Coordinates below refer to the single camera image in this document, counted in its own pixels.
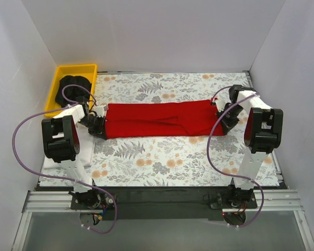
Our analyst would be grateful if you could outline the red t shirt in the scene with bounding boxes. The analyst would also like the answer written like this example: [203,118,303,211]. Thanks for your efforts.
[105,100,218,139]

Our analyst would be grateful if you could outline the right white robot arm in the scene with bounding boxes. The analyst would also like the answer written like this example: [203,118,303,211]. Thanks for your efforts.
[211,85,283,208]

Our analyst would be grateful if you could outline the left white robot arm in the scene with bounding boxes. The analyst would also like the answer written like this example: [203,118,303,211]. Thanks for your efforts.
[41,97,107,209]

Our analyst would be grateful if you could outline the white folded t shirt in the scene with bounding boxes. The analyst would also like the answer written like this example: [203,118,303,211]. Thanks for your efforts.
[42,128,95,169]

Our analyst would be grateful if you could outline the black crumpled t shirt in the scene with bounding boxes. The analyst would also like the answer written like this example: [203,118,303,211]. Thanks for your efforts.
[55,75,92,107]

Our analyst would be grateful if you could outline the yellow plastic bin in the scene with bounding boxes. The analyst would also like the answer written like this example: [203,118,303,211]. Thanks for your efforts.
[44,64,97,118]

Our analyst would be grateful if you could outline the floral patterned table mat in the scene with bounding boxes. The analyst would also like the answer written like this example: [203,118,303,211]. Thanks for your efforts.
[85,73,249,186]

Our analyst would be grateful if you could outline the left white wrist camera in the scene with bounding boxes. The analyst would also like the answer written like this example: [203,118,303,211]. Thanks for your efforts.
[93,105,108,117]

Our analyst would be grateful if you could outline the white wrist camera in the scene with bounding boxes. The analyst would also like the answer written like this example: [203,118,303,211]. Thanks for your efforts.
[93,105,108,117]
[210,97,226,112]

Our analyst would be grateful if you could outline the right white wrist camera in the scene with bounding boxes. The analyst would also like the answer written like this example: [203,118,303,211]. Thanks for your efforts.
[210,97,226,112]

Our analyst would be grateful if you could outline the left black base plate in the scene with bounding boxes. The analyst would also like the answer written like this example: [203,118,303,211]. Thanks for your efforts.
[69,192,117,210]

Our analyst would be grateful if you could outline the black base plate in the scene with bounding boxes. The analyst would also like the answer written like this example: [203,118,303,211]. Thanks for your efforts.
[203,192,258,210]
[69,192,117,210]

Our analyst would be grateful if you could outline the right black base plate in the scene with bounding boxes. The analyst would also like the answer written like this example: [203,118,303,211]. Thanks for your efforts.
[203,192,258,210]

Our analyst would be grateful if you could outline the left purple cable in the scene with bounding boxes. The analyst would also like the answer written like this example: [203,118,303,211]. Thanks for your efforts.
[12,84,118,234]

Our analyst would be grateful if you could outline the aluminium frame rail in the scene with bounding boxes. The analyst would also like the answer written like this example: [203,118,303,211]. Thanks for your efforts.
[23,187,303,212]

